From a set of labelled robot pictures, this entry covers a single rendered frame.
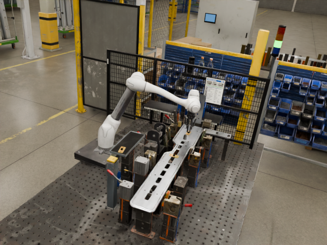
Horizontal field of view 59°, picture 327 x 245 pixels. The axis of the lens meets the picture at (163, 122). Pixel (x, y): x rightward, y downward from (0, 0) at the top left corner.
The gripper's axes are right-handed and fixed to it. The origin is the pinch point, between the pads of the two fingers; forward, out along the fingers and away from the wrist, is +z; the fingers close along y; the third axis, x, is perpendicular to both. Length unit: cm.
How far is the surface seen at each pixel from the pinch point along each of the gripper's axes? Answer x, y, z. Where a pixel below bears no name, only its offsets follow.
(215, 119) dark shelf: 41.0, 19.2, 2.0
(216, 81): 54, 11, -37
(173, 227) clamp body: -108, 22, 22
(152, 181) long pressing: -87, -4, 5
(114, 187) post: -98, -31, 13
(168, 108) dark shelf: 42, -36, 2
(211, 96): 54, 9, -18
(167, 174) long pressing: -75, 4, 5
